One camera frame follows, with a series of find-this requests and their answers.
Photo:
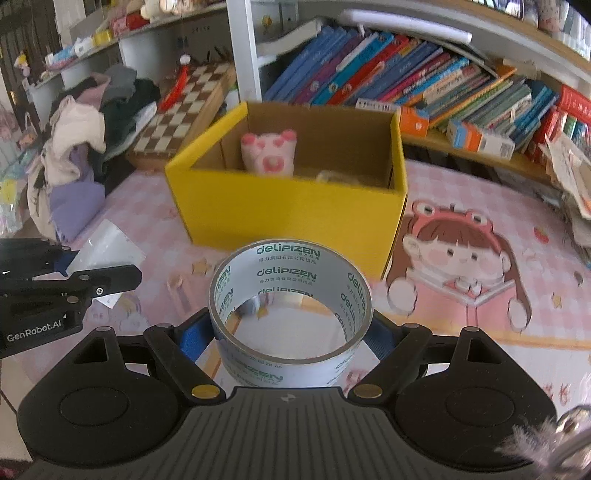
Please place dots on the white bookshelf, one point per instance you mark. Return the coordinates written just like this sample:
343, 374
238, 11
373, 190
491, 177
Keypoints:
244, 46

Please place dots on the pink checkered desktop mat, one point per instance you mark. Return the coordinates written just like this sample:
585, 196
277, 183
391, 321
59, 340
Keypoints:
461, 323

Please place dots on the wooden chessboard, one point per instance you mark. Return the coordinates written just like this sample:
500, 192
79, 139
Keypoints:
184, 110

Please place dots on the colourful plastic bag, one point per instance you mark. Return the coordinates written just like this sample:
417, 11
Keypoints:
11, 184

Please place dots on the row of books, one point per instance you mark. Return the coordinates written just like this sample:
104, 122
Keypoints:
392, 69

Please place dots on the silver tape roll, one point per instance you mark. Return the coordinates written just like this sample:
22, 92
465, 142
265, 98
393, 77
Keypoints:
277, 369

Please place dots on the stack of books and papers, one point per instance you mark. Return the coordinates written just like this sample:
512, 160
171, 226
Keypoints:
577, 194

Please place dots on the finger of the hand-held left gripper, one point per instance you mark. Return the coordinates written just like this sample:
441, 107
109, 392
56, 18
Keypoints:
32, 258
106, 279

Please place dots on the pile of clothes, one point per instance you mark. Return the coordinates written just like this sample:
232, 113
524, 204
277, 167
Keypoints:
78, 138

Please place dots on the small orange white box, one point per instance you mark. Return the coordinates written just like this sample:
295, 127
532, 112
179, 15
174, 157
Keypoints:
413, 121

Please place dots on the long orange white box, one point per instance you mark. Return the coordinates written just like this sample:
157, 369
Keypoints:
480, 141

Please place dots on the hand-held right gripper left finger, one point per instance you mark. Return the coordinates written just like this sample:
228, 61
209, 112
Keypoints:
191, 337

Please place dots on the red book set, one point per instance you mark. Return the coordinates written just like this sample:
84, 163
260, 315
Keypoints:
572, 106

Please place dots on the pink plush toy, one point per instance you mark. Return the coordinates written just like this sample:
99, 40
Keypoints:
268, 157

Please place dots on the small hanging doll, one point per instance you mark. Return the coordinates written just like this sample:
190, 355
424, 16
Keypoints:
21, 60

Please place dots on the red tassel ornament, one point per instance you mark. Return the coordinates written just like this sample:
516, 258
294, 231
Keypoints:
175, 90

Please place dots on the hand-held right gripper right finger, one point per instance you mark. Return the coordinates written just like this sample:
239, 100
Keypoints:
381, 339

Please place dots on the yellow cardboard box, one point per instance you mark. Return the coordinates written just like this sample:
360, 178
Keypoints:
286, 217

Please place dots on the white plush toy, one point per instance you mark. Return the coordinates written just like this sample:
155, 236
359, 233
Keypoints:
154, 7

